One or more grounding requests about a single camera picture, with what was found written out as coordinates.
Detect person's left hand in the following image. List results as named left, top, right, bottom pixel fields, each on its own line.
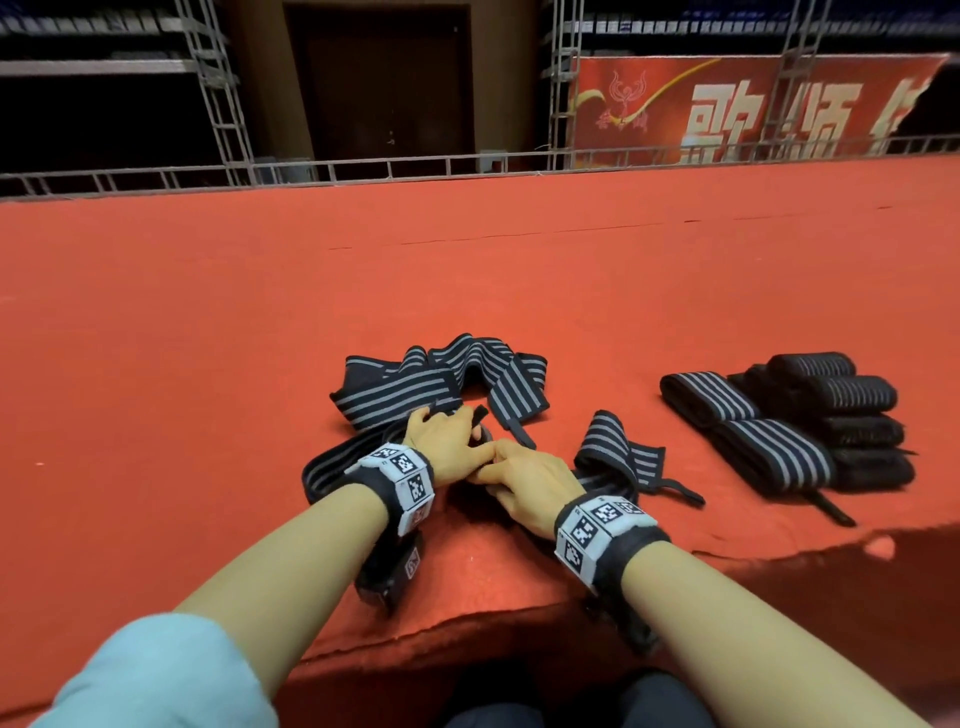
left=402, top=405, right=497, bottom=486

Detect person's right hand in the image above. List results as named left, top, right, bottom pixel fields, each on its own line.
left=469, top=439, right=587, bottom=542

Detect pile of black straps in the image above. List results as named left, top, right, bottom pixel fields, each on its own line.
left=300, top=333, right=707, bottom=515

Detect person's right forearm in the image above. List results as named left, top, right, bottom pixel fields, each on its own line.
left=622, top=540, right=932, bottom=728

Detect person's left forearm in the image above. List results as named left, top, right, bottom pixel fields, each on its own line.
left=177, top=483, right=392, bottom=699

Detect black trousers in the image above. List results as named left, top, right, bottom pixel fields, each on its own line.
left=442, top=667, right=722, bottom=728

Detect metal railing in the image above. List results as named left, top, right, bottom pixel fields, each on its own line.
left=0, top=132, right=960, bottom=201

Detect light blue sleeve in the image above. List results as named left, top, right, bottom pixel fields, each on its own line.
left=30, top=612, right=279, bottom=728

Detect dark brown door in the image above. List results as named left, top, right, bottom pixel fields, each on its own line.
left=285, top=0, right=474, bottom=159

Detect metal truss column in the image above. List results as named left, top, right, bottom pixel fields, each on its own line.
left=547, top=0, right=587, bottom=167
left=177, top=0, right=258, bottom=185
left=765, top=0, right=827, bottom=159

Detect red banner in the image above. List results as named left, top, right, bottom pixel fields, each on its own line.
left=573, top=55, right=954, bottom=164

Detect tiered bleacher seats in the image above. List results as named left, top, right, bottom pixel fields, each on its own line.
left=0, top=12, right=227, bottom=77
left=577, top=0, right=960, bottom=41

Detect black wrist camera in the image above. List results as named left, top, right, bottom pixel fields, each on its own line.
left=355, top=525, right=426, bottom=611
left=607, top=589, right=663, bottom=656

